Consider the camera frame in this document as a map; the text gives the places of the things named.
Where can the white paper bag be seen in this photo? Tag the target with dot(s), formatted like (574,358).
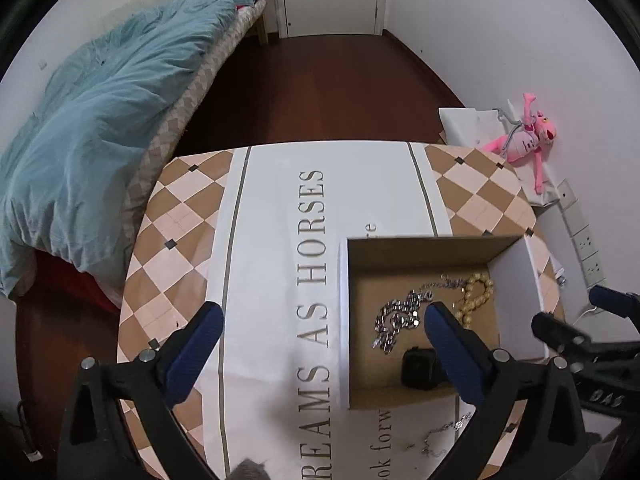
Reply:
(465,125)

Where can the brown checkered tablecloth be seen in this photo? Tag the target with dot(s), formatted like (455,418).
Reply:
(185,220)

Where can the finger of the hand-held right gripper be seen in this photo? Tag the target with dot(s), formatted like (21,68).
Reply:
(612,301)
(552,327)

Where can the grey fuzzy object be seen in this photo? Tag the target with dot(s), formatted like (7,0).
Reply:
(250,470)

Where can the white power strip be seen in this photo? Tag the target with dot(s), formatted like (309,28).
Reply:
(582,240)

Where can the pink plush toy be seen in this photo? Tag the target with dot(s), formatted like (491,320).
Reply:
(522,142)

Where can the bed with patterned mattress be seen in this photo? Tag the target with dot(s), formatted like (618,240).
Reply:
(200,75)

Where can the small metal clip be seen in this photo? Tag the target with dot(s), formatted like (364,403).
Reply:
(560,278)

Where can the light blue blanket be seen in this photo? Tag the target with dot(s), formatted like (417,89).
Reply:
(100,110)

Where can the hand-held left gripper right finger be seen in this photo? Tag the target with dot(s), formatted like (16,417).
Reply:
(450,355)

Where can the small black box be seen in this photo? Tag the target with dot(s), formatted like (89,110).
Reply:
(417,367)

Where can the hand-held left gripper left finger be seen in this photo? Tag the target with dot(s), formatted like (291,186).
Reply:
(194,357)

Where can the cardboard box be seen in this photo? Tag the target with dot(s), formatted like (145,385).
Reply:
(367,285)

